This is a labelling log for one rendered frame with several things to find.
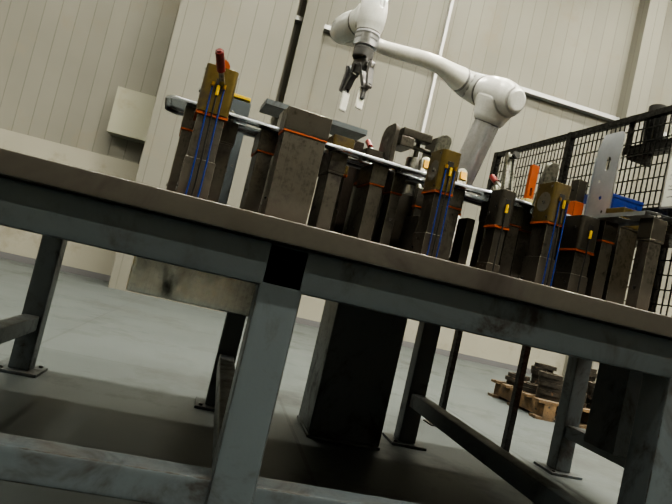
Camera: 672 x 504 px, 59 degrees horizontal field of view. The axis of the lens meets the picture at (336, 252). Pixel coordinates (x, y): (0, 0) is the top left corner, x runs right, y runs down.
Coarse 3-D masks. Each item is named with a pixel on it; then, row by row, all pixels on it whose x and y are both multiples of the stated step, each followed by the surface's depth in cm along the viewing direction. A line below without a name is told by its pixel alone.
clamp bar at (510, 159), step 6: (510, 156) 211; (516, 156) 208; (504, 162) 211; (510, 162) 211; (504, 168) 210; (510, 168) 211; (504, 174) 209; (510, 174) 210; (504, 180) 208; (510, 180) 210; (504, 186) 208; (510, 186) 209
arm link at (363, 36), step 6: (360, 30) 209; (366, 30) 208; (372, 30) 208; (360, 36) 208; (366, 36) 208; (372, 36) 208; (378, 36) 210; (354, 42) 210; (360, 42) 208; (366, 42) 208; (372, 42) 208; (378, 42) 211; (372, 48) 210
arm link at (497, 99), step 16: (480, 80) 231; (496, 80) 224; (480, 96) 227; (496, 96) 221; (512, 96) 218; (480, 112) 226; (496, 112) 223; (512, 112) 221; (480, 128) 228; (496, 128) 228; (464, 144) 232; (480, 144) 229; (464, 160) 231; (480, 160) 231
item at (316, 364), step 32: (352, 320) 239; (384, 320) 241; (320, 352) 249; (352, 352) 239; (384, 352) 241; (320, 384) 236; (352, 384) 238; (384, 384) 241; (320, 416) 236; (352, 416) 238; (384, 416) 241
